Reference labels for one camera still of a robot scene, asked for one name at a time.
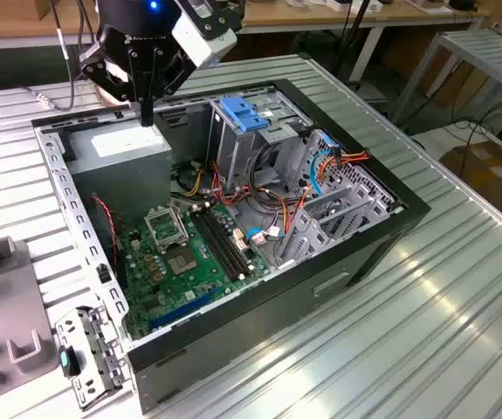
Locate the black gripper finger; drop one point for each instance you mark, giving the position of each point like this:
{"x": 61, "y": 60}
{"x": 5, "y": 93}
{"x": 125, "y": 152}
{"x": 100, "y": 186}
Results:
{"x": 98, "y": 65}
{"x": 176, "y": 74}

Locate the grey metal disk bay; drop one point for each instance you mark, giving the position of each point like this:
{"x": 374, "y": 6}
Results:
{"x": 309, "y": 246}

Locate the small brown box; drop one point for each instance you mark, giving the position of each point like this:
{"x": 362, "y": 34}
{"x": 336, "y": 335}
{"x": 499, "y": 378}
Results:
{"x": 45, "y": 8}

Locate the blue drive cage latch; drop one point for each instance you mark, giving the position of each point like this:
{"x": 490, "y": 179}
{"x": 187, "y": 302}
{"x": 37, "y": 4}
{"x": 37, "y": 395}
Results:
{"x": 244, "y": 115}

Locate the grey optical drive cage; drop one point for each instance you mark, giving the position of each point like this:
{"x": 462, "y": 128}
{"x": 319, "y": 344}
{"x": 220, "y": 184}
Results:
{"x": 233, "y": 153}

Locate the grey power supply unit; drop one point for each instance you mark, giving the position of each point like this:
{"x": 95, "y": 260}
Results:
{"x": 119, "y": 174}

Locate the wooden desk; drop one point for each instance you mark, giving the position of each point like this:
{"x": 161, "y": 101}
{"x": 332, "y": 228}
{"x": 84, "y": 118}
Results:
{"x": 285, "y": 17}

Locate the black RAM slot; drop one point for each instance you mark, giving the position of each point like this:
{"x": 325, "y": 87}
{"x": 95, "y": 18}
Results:
{"x": 215, "y": 246}
{"x": 224, "y": 242}

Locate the black tripod stand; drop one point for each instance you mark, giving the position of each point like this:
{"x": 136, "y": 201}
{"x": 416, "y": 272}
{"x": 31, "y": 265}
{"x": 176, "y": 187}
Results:
{"x": 350, "y": 48}

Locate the black case fan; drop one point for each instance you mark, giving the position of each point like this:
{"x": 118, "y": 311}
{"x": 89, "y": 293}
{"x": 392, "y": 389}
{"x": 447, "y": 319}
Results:
{"x": 107, "y": 244}

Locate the CPU socket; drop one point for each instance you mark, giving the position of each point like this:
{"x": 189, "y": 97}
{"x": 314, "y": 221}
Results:
{"x": 182, "y": 262}

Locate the green motherboard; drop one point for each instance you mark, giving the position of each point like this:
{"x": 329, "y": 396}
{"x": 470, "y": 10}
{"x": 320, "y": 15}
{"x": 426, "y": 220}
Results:
{"x": 209, "y": 275}

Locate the blue expansion slot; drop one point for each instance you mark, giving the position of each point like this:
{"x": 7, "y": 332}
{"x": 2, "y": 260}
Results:
{"x": 180, "y": 312}

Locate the grey parts rack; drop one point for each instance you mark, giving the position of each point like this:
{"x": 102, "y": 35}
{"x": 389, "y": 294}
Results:
{"x": 10, "y": 305}

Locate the black open PC case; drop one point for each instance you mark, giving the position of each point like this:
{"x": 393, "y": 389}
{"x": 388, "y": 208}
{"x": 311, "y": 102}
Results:
{"x": 250, "y": 331}

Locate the black latch with teal tab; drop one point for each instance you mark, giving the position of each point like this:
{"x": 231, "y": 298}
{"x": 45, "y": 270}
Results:
{"x": 68, "y": 361}

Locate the metal slat side table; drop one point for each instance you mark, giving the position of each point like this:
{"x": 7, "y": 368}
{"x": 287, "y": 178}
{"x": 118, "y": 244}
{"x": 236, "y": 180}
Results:
{"x": 486, "y": 48}

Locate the large flat cardboard box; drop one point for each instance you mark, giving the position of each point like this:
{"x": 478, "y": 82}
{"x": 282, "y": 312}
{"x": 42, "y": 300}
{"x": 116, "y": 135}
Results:
{"x": 486, "y": 179}

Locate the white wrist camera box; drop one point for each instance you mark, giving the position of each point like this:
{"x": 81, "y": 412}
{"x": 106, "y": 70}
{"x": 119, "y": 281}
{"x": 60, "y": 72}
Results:
{"x": 202, "y": 43}

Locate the metal card retention bracket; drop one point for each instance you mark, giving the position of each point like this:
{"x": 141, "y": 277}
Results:
{"x": 98, "y": 349}

